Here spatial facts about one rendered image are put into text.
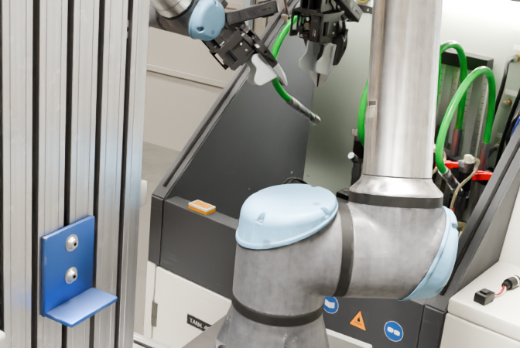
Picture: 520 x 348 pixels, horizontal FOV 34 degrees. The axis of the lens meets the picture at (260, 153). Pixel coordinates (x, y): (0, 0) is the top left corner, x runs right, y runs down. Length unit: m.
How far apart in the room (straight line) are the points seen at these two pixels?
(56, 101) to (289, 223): 0.31
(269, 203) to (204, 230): 0.76
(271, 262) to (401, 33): 0.31
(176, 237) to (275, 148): 0.41
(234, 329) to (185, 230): 0.76
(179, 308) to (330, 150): 0.60
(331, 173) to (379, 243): 1.20
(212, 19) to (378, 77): 0.52
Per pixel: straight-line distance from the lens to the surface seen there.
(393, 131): 1.03
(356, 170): 1.81
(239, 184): 2.03
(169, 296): 1.90
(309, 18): 1.57
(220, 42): 1.67
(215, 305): 1.81
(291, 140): 2.16
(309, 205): 1.01
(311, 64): 1.63
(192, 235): 1.80
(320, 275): 1.01
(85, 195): 0.90
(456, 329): 1.51
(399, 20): 1.04
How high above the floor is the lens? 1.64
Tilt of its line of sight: 19 degrees down
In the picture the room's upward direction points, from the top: 5 degrees clockwise
